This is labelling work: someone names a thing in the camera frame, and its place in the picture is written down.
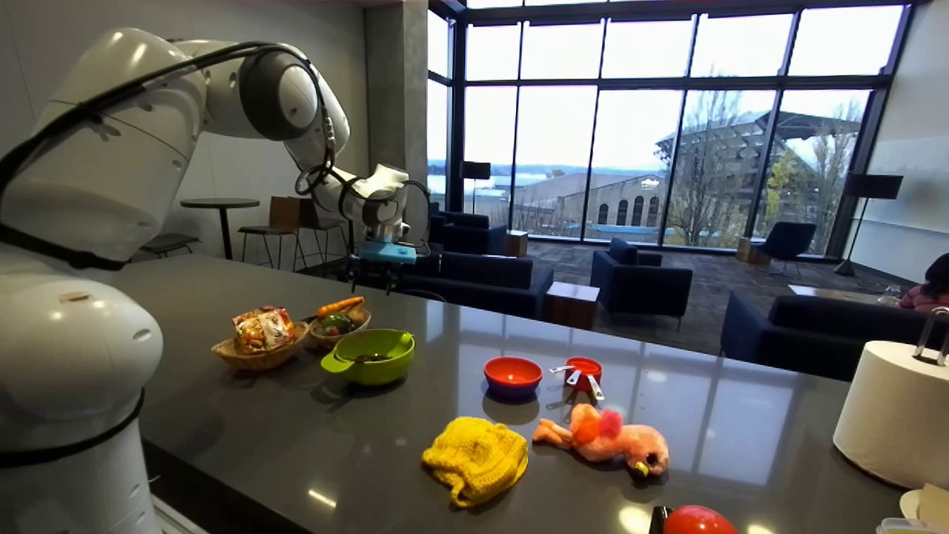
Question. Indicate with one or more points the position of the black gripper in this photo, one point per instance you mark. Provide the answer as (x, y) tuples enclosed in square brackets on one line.
[(387, 217)]

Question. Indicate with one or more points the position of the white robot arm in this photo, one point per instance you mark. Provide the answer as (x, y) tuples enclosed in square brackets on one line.
[(80, 196)]

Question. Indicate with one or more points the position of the green apple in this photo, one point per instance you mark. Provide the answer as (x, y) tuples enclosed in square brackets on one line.
[(334, 323)]

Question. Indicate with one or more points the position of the long dark blue sofa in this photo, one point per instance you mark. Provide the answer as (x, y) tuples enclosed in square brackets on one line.
[(500, 283)]

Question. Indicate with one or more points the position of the green plastic bowl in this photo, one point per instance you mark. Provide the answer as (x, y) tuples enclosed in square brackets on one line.
[(372, 356)]

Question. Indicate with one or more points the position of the snack bag in basket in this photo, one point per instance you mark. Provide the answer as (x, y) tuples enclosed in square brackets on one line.
[(262, 331)]

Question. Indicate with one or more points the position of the round black side table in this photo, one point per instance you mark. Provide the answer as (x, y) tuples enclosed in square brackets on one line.
[(221, 208)]

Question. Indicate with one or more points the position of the large wicker basket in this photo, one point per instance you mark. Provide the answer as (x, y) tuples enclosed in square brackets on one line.
[(270, 359)]

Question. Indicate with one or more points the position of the red and purple bowl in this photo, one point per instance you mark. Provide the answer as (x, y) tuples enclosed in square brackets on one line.
[(511, 377)]

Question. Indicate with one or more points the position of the small red cup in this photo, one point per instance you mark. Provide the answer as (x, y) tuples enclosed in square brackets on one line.
[(581, 377)]

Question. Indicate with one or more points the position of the dark blue armchair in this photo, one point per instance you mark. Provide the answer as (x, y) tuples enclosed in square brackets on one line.
[(637, 283)]

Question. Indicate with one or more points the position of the yellow cloth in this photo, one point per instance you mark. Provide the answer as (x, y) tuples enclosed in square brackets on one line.
[(474, 461)]

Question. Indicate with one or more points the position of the pink orange plush toy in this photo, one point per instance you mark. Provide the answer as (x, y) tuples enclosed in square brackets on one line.
[(605, 438)]

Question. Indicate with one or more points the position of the red dome on black base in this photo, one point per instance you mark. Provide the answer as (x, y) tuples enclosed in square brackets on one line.
[(688, 519)]

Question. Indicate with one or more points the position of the dark blue sofa right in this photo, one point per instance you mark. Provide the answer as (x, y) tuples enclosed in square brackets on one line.
[(818, 335)]

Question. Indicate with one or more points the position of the white paper towel roll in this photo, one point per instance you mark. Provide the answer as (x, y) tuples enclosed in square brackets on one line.
[(895, 412)]

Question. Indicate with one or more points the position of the seated person red shirt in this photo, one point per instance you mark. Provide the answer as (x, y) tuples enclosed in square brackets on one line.
[(933, 288)]

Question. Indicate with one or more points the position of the teal wrist camera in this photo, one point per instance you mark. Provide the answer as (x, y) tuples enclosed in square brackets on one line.
[(387, 252)]

